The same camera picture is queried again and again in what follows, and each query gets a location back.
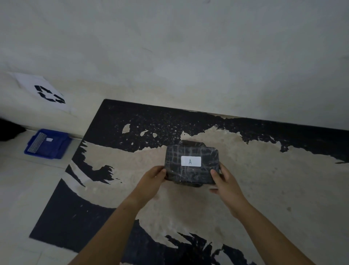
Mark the person's left hand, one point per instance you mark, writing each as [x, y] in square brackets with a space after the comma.
[148, 185]

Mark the person's right hand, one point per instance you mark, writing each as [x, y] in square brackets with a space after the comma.
[229, 191]

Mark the person's left thumb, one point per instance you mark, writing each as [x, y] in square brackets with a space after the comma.
[161, 174]

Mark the person's right thumb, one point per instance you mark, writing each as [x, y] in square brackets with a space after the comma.
[214, 177]

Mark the black box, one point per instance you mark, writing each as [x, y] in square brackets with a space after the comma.
[190, 169]

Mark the person's left forearm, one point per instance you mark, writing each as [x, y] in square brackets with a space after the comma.
[109, 234]

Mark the person's right forearm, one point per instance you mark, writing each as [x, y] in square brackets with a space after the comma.
[270, 237]

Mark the blue plastic tray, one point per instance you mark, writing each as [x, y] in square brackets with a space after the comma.
[58, 146]

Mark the grey block of small parts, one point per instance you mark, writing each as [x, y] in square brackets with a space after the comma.
[36, 142]

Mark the white paper sign, black symbol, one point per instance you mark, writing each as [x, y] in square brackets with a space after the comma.
[30, 87]

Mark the black cloth object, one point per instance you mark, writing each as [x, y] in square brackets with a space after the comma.
[9, 129]

